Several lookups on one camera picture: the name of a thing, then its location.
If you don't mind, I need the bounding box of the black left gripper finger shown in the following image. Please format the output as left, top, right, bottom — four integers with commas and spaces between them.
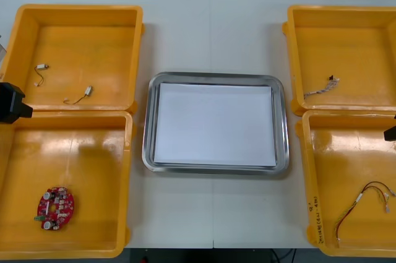
0, 103, 33, 125
0, 82, 26, 114

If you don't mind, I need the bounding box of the small metal solenoid with cable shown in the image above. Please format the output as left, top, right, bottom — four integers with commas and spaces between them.
63, 85, 95, 105
33, 63, 50, 87

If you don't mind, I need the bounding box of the multicolour wire harness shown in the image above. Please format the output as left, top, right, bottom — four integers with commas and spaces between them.
334, 181, 396, 241

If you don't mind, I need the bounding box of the round red circuit board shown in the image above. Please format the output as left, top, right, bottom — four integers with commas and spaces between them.
33, 186, 77, 231

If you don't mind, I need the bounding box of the yellow-orange plastic bin with handwriting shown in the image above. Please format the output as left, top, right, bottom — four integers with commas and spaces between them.
295, 110, 396, 257

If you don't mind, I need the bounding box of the steel tray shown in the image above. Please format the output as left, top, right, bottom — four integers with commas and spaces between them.
141, 71, 291, 176

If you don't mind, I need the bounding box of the white sheet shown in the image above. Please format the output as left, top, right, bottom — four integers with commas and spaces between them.
153, 82, 277, 167

